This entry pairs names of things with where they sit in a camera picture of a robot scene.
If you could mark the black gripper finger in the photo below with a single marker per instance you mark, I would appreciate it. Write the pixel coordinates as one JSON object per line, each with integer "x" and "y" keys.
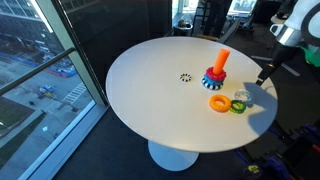
{"x": 261, "y": 78}
{"x": 266, "y": 75}

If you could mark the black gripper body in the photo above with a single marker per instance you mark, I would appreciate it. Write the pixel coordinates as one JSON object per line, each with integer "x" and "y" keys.
{"x": 283, "y": 55}

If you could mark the orange stacking rod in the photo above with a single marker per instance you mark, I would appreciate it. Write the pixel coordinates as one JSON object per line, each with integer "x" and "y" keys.
{"x": 221, "y": 61}

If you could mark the wooden legged chair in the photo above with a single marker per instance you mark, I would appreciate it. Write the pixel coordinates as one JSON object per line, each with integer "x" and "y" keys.
{"x": 220, "y": 35}

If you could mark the black equipment cart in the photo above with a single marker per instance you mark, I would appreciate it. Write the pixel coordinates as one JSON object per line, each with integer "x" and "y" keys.
{"x": 283, "y": 146}

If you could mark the blue clamp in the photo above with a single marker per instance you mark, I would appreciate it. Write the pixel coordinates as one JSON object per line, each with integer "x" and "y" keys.
{"x": 276, "y": 166}

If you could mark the dark round side table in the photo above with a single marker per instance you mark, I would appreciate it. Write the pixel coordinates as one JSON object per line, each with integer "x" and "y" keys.
{"x": 182, "y": 30}

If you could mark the grey window railing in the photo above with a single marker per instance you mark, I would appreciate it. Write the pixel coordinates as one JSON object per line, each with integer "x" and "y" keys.
{"x": 36, "y": 70}

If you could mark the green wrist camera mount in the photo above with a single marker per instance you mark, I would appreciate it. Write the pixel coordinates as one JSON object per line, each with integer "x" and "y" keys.
{"x": 311, "y": 56}

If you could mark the white table pedestal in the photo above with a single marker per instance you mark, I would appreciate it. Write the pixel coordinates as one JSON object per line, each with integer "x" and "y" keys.
{"x": 173, "y": 158}

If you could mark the grey window frame post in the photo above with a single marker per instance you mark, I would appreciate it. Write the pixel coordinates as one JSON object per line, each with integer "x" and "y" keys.
{"x": 75, "y": 56}

